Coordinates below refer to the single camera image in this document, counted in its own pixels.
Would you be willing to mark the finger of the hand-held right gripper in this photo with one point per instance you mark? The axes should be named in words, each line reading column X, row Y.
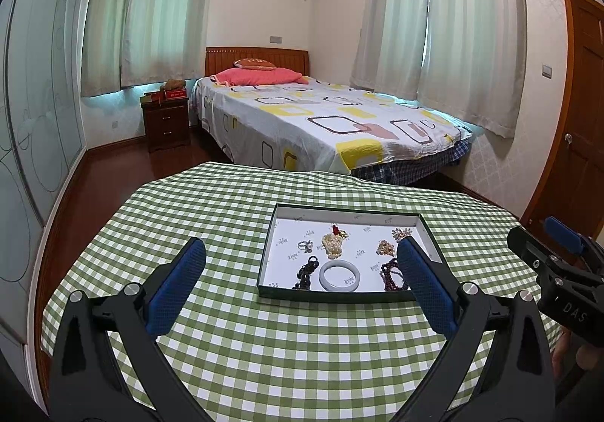
column 524, row 245
column 564, row 233

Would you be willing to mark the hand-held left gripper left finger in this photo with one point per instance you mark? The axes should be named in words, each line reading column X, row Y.
column 177, row 289

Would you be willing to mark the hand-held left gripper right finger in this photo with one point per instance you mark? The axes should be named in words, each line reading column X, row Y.
column 427, row 285

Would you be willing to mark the white tray with dark rim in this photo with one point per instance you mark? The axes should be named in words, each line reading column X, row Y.
column 349, row 223

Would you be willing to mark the person's right hand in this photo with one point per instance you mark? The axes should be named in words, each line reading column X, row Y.
column 560, row 356

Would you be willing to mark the white jade bangle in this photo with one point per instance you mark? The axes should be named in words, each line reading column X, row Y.
column 324, row 282

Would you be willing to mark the brown wooden door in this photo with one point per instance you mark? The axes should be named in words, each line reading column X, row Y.
column 580, row 119

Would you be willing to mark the green checkered tablecloth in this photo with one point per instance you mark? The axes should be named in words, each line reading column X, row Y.
column 292, row 356

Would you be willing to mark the dark wooden nightstand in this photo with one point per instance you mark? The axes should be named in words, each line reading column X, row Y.
column 165, row 124

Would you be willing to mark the bed with patterned sheet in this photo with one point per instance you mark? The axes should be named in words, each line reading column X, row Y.
column 321, row 124

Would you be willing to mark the red box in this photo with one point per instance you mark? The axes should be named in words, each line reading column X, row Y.
column 175, row 94

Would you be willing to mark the brown stuffed toy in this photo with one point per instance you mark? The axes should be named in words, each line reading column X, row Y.
column 172, row 85

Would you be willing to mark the pale green curtain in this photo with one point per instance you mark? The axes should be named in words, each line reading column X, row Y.
column 391, row 16
column 170, row 11
column 101, row 25
column 472, row 34

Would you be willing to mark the frosted glass wardrobe door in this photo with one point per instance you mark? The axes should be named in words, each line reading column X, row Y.
column 33, row 119

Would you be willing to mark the pink pillow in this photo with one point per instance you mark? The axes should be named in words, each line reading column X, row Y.
column 255, row 76

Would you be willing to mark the orange cushion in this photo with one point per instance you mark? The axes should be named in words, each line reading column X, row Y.
column 255, row 63

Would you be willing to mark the wooden headboard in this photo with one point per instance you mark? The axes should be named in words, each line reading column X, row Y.
column 292, row 58

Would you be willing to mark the white light switch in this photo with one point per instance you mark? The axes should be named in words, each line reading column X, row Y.
column 547, row 71

